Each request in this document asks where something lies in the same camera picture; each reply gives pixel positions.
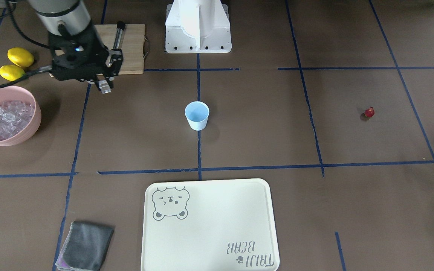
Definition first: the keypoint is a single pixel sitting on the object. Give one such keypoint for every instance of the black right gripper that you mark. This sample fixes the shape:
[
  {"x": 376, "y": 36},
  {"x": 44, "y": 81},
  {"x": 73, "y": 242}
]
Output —
[{"x": 99, "y": 50}]

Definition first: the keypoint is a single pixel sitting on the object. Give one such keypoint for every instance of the clear ice cube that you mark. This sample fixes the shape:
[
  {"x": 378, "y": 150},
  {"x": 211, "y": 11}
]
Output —
[{"x": 105, "y": 89}]

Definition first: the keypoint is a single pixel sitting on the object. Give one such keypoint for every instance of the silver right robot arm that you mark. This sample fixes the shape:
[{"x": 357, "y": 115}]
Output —
[{"x": 72, "y": 14}]

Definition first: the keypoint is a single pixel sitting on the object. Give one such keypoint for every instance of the light blue cup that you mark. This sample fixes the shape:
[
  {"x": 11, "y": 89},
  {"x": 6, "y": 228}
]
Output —
[{"x": 197, "y": 114}]

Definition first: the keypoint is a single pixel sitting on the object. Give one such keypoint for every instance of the pile of ice cubes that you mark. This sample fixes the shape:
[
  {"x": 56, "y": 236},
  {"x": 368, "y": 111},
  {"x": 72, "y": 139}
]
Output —
[{"x": 15, "y": 115}]

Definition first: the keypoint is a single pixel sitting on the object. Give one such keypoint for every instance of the wooden cutting board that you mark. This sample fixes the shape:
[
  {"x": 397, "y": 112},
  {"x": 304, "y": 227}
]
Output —
[{"x": 133, "y": 41}]

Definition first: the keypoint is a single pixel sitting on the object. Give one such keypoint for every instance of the steel knife sharpener rod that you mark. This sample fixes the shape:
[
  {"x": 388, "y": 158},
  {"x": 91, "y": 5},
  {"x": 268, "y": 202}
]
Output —
[{"x": 120, "y": 28}]

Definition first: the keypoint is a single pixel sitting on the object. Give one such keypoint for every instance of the yellow lemon far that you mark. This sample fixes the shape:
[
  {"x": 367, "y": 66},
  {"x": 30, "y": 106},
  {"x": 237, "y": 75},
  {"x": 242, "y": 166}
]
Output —
[{"x": 20, "y": 57}]

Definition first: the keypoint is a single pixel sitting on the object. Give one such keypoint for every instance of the yellow lemon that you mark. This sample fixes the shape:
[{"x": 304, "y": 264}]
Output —
[
  {"x": 11, "y": 72},
  {"x": 20, "y": 57}
]

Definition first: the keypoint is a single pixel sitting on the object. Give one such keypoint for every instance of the yellow lemon near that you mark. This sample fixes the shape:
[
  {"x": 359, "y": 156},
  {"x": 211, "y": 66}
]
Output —
[{"x": 11, "y": 72}]

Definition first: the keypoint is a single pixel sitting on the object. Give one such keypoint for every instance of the pink bowl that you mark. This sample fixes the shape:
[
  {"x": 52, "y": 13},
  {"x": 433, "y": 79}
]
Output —
[{"x": 19, "y": 93}]

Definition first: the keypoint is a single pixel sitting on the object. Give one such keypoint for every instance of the grey folded cloth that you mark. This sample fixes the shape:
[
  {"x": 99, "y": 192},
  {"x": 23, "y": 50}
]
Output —
[{"x": 85, "y": 247}]

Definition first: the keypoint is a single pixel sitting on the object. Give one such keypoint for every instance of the cream bear tray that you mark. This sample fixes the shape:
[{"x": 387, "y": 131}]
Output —
[{"x": 212, "y": 225}]

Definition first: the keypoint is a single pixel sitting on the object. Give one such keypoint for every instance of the red strawberry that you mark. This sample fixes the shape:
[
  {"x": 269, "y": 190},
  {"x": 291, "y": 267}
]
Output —
[{"x": 369, "y": 112}]

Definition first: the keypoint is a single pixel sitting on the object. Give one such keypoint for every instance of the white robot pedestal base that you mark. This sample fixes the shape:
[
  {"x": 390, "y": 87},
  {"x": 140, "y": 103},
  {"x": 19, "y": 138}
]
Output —
[{"x": 197, "y": 26}]

